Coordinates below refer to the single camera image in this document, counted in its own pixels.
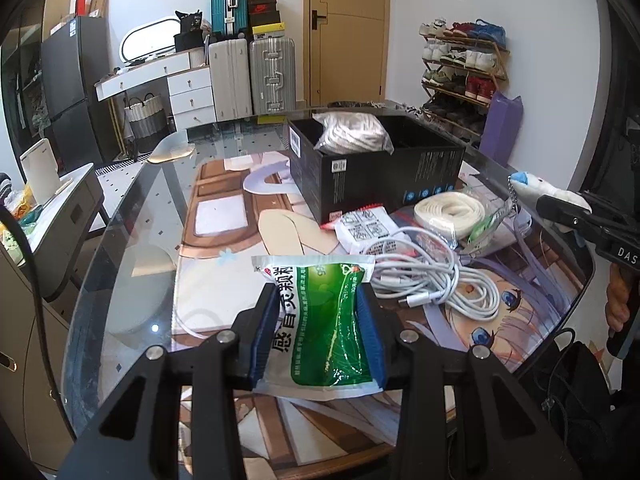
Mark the bag of cream rope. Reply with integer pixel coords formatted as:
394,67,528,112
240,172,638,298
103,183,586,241
413,188,511,256

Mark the white charging cable bundle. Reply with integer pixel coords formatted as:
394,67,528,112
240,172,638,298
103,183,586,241
366,225,501,322

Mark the green white medicine packet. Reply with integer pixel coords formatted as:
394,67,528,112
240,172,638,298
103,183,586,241
252,255,381,402

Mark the bag of striped white cords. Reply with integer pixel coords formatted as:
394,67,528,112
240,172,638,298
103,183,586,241
312,112,394,155

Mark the person's right hand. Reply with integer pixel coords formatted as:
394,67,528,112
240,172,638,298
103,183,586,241
605,263,630,333

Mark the purple paper bag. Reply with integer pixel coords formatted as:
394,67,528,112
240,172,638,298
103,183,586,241
480,91,524,167

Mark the shoe rack with shoes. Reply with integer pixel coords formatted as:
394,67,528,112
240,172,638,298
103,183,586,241
419,18,510,146

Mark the grey side cabinet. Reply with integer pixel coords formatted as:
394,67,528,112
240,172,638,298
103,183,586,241
27,162,104,301

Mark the white red wet wipes pack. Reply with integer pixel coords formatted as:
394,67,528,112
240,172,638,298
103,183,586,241
321,205,411,255

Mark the anime printed desk mat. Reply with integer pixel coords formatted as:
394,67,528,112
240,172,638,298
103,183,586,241
171,152,586,479

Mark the black cardboard box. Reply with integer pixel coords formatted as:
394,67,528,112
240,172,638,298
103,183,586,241
288,115,465,224

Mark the white electric kettle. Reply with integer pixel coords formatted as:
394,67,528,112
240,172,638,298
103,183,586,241
20,139,62,206

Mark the grey white woven basket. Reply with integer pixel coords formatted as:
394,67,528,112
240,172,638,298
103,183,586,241
124,92,169,154

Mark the wooden door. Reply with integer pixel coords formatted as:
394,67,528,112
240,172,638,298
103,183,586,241
303,0,390,106

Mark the white dressing table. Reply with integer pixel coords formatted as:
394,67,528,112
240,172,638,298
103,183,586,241
94,48,217,130

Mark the silver aluminium suitcase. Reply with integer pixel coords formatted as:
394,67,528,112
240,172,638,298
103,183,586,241
248,37,296,115

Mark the white suitcase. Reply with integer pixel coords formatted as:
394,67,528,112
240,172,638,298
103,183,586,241
208,39,253,122

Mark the black refrigerator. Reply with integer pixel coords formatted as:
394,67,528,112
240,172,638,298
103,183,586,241
41,16,120,172

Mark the dark glass display cabinet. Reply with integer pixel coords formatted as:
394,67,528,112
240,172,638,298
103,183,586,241
1,0,70,156

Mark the oval vanity mirror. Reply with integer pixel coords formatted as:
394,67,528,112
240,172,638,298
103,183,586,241
119,16,180,63

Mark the stack of shoe boxes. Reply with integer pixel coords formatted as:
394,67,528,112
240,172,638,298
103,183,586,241
247,0,285,39

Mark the black bag on dresser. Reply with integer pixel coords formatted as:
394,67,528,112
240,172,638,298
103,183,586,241
174,11,204,52

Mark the teal suitcase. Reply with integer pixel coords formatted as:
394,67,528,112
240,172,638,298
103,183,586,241
210,0,250,40

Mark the black cable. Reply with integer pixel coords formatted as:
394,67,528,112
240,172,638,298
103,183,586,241
0,206,76,441

